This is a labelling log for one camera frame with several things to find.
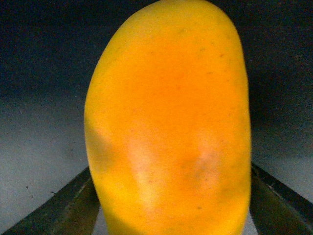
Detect yellow mango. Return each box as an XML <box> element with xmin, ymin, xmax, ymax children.
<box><xmin>84</xmin><ymin>0</ymin><xmax>251</xmax><ymax>235</ymax></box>

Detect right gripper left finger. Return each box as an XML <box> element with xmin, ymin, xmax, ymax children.
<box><xmin>3</xmin><ymin>167</ymin><xmax>100</xmax><ymax>235</ymax></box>

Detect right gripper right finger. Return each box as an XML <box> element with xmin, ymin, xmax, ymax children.
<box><xmin>249</xmin><ymin>163</ymin><xmax>313</xmax><ymax>235</ymax></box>

